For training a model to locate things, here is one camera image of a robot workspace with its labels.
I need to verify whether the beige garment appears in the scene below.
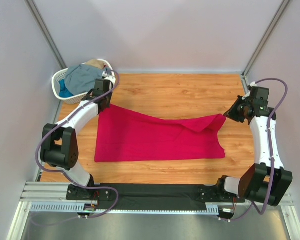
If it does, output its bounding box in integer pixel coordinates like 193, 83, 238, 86
84, 59, 106, 69

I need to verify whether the grey blue shirt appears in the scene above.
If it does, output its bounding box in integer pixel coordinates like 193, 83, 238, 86
64, 64, 111, 96

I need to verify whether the white plastic laundry basket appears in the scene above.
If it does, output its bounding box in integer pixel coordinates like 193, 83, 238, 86
51, 59, 116, 105

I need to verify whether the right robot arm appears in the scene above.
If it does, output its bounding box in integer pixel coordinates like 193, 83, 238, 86
217, 83, 293, 207

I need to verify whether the bright blue garment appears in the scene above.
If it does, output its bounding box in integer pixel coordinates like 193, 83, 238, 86
58, 79, 74, 98

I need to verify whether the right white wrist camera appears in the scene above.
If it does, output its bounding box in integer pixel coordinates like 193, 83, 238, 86
242, 81, 258, 99

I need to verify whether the right aluminium corner post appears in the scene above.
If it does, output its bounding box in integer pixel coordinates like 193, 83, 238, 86
241, 0, 294, 76

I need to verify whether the aluminium frame rail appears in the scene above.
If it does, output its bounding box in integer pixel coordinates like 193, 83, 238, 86
7, 102, 71, 240

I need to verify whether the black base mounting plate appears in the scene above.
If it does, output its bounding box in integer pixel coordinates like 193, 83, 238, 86
66, 183, 244, 210

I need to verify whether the aluminium corner post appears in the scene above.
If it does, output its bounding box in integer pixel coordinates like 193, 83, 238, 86
241, 0, 294, 76
25, 0, 67, 69

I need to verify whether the purple cable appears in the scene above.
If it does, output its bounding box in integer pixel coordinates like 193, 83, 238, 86
249, 78, 290, 223
36, 69, 121, 218

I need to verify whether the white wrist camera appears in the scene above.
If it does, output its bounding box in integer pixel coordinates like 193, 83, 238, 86
102, 71, 116, 85
242, 81, 258, 99

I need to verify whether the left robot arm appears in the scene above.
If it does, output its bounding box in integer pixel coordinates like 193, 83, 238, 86
36, 76, 117, 200

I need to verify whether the left aluminium corner post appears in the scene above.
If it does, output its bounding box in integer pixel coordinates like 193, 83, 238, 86
25, 0, 67, 69

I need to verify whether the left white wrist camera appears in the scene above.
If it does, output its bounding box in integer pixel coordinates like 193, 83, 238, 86
102, 71, 116, 85

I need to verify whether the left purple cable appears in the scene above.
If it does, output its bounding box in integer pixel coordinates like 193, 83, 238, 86
36, 69, 121, 218

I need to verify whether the slotted grey cable duct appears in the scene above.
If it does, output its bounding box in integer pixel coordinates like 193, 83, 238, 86
29, 202, 234, 216

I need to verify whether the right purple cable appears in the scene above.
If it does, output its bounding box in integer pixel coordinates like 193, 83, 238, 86
249, 78, 290, 223

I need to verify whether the red t shirt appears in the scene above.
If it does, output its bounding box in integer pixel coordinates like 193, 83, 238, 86
94, 105, 226, 163

